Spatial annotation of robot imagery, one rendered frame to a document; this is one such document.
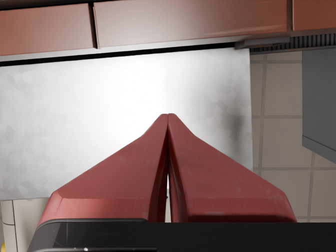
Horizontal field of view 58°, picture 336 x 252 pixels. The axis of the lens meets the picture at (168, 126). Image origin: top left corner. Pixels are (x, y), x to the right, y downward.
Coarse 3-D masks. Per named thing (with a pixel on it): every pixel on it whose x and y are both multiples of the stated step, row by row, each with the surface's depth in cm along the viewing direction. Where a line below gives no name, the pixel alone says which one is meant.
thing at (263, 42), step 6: (288, 36) 33; (234, 42) 38; (240, 42) 35; (246, 42) 33; (252, 42) 33; (258, 42) 33; (264, 42) 33; (270, 42) 33; (276, 42) 33; (282, 42) 33; (240, 48) 38
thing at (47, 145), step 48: (0, 96) 44; (48, 96) 44; (96, 96) 44; (144, 96) 44; (192, 96) 44; (240, 96) 43; (0, 144) 45; (48, 144) 45; (96, 144) 45; (240, 144) 45; (0, 192) 46; (48, 192) 46
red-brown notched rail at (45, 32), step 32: (128, 0) 28; (160, 0) 28; (192, 0) 27; (224, 0) 27; (256, 0) 27; (288, 0) 28; (320, 0) 27; (0, 32) 28; (32, 32) 28; (64, 32) 28; (96, 32) 29; (128, 32) 28; (160, 32) 28; (192, 32) 28; (224, 32) 28; (256, 32) 28; (288, 32) 29; (320, 32) 32
